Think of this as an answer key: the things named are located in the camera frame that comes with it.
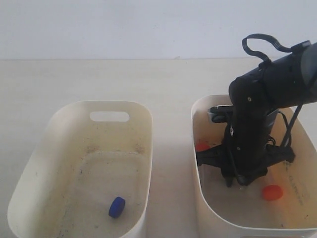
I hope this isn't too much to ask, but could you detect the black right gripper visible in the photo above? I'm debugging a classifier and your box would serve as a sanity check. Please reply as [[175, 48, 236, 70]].
[[196, 144, 295, 188]]

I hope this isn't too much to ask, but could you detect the orange cap tube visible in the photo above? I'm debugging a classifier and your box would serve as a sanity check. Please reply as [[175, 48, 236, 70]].
[[262, 174, 284, 201], [195, 142, 211, 152]]

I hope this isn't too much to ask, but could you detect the blue cap tube front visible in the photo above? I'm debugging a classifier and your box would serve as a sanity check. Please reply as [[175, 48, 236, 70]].
[[108, 196, 125, 219]]

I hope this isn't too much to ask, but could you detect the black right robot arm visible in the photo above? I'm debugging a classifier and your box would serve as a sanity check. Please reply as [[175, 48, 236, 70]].
[[196, 41, 317, 187]]

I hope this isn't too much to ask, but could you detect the cream plastic bin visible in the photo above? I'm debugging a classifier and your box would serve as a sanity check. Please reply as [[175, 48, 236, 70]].
[[191, 93, 317, 238], [7, 101, 153, 238]]

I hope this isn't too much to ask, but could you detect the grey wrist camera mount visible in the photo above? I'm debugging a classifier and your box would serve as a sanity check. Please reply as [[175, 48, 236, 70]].
[[208, 105, 233, 123]]

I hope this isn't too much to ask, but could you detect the flat black ribbon cable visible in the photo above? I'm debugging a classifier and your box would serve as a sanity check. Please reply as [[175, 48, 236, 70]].
[[241, 33, 312, 66]]

